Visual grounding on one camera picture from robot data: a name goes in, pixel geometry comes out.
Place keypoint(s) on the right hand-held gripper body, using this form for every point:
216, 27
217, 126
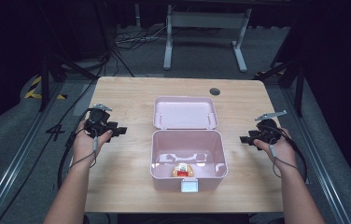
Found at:
267, 127

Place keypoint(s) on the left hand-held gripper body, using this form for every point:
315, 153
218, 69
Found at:
97, 119

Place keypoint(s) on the pink lidded storage box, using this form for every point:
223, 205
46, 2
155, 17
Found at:
189, 146

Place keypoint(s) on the person's left hand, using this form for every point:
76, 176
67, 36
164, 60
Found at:
85, 144

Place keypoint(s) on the person's right hand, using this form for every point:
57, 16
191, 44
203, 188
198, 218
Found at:
281, 152

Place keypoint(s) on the black tripod stand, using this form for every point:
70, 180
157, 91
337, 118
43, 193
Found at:
298, 81
44, 81

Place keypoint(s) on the yellow black floor tape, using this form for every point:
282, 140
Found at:
33, 91

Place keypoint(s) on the aluminium floor rail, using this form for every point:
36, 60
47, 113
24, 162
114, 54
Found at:
320, 161
18, 155

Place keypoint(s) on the white metal table frame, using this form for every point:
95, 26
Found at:
206, 20

